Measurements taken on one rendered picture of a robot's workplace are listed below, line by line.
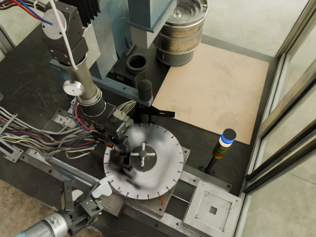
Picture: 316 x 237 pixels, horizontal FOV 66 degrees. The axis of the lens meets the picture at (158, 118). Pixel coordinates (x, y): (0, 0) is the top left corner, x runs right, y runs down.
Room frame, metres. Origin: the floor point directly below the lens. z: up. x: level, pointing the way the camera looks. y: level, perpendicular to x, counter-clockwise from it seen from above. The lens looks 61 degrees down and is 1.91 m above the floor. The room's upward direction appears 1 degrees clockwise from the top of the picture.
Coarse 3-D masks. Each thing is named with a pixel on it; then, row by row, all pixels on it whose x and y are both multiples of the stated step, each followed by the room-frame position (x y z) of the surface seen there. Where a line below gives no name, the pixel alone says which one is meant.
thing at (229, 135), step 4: (228, 128) 0.38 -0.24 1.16; (224, 132) 0.36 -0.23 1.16; (228, 132) 0.36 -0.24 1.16; (232, 132) 0.36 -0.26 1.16; (224, 136) 0.35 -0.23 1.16; (228, 136) 0.35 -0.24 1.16; (232, 136) 0.35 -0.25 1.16; (224, 140) 0.34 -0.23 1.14; (228, 140) 0.34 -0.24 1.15; (232, 140) 0.34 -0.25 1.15
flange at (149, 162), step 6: (138, 150) 0.37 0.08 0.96; (150, 150) 0.37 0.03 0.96; (132, 156) 0.35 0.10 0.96; (138, 156) 0.34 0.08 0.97; (150, 156) 0.35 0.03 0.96; (156, 156) 0.35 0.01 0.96; (132, 162) 0.32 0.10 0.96; (138, 162) 0.32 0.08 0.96; (144, 162) 0.32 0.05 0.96; (150, 162) 0.32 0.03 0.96; (138, 168) 0.30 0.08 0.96; (144, 168) 0.30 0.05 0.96; (150, 168) 0.30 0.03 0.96
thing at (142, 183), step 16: (128, 128) 0.48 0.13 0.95; (144, 128) 0.48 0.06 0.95; (160, 128) 0.48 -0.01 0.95; (112, 144) 0.40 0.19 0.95; (160, 144) 0.40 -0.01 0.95; (112, 160) 0.33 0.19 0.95; (128, 160) 0.33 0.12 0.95; (160, 160) 0.33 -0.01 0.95; (176, 160) 0.33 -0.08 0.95; (128, 176) 0.27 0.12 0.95; (144, 176) 0.27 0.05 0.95; (160, 176) 0.27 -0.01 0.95; (176, 176) 0.27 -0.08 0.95; (128, 192) 0.20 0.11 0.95; (144, 192) 0.20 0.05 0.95; (160, 192) 0.20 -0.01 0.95
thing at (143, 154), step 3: (144, 144) 0.38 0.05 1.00; (141, 150) 0.35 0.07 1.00; (144, 150) 0.35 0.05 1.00; (132, 153) 0.34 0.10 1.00; (135, 153) 0.34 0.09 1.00; (138, 153) 0.34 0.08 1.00; (141, 153) 0.34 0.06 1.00; (144, 153) 0.34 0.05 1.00; (147, 153) 0.34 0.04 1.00; (150, 153) 0.34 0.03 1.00; (153, 153) 0.34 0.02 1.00; (141, 156) 0.33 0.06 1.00; (144, 156) 0.33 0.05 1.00
